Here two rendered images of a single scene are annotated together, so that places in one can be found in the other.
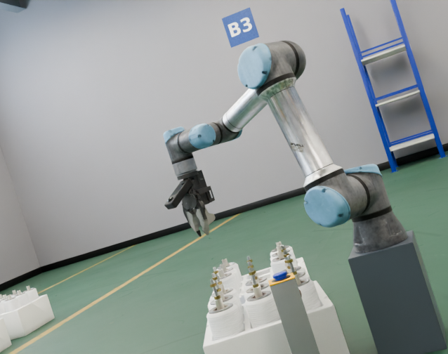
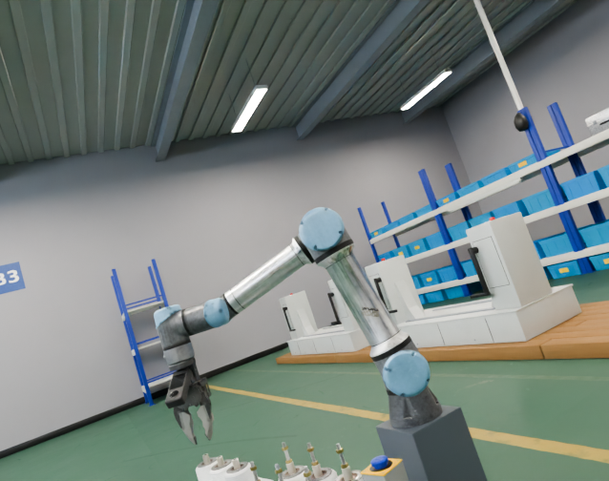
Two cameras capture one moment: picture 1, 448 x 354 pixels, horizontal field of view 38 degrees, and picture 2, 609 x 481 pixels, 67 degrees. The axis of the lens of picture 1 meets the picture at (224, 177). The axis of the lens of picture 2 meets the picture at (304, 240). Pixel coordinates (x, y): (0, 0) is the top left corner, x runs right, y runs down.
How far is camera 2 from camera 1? 1.18 m
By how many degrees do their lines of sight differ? 45
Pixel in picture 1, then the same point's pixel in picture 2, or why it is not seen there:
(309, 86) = (72, 333)
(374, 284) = (437, 458)
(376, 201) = not seen: hidden behind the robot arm
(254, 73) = (327, 233)
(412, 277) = (465, 443)
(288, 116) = (360, 280)
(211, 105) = not seen: outside the picture
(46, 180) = not seen: outside the picture
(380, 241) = (432, 410)
